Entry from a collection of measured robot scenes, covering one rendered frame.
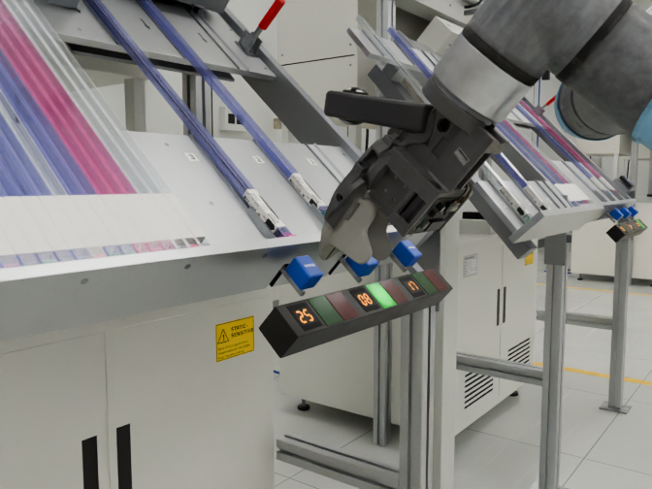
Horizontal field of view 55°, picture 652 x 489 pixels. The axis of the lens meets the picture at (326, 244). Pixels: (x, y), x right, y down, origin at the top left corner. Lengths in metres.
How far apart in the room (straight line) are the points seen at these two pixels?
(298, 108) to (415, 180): 0.54
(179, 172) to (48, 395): 0.35
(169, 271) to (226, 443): 0.60
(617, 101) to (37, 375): 0.71
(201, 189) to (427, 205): 0.26
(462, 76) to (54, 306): 0.36
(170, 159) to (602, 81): 0.43
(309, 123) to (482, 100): 0.55
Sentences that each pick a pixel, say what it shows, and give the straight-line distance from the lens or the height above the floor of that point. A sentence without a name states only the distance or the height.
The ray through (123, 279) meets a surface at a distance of 0.53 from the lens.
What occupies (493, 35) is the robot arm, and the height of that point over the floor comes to 0.91.
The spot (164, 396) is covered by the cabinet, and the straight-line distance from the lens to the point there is 1.00.
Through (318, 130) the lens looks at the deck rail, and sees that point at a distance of 1.03.
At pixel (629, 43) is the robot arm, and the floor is 0.89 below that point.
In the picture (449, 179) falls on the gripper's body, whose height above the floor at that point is 0.80.
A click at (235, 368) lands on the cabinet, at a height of 0.48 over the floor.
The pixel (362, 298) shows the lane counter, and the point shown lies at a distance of 0.72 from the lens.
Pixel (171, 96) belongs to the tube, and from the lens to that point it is 0.80.
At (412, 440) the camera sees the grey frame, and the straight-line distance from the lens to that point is 1.03.
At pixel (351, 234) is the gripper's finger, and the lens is 0.60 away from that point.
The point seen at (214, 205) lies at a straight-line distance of 0.67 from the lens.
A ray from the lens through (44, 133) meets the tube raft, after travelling 0.63.
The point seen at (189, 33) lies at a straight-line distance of 1.05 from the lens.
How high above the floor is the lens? 0.79
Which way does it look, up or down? 6 degrees down
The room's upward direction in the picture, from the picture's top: straight up
